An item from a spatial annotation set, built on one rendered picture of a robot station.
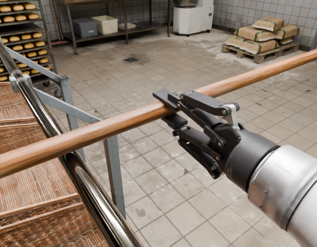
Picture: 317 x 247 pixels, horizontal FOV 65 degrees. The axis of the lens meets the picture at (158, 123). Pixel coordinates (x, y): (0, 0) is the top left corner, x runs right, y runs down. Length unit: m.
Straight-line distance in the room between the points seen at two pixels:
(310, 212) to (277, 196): 0.03
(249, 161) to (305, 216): 0.08
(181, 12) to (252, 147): 5.48
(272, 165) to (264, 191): 0.03
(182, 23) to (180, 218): 4.65
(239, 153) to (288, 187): 0.07
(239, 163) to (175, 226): 1.42
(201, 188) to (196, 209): 0.20
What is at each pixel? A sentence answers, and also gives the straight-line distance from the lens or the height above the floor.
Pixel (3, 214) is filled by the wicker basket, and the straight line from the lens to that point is 0.89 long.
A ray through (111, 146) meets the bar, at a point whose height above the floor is 0.86.
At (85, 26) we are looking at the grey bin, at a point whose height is 0.42.
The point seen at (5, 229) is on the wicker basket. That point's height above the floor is 0.80.
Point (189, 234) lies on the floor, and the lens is 1.70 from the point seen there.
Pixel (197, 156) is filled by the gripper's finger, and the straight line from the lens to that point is 0.43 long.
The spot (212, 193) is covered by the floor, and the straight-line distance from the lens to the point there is 1.93.
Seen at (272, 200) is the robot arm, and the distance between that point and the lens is 0.31.
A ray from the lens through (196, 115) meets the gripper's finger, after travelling 0.39.
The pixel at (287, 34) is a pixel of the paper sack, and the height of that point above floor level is 0.36.
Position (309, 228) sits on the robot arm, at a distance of 0.30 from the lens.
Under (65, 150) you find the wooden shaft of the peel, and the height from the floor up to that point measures 1.19.
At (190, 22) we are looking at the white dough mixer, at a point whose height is 0.29.
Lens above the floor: 1.42
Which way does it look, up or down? 33 degrees down
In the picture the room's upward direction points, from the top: straight up
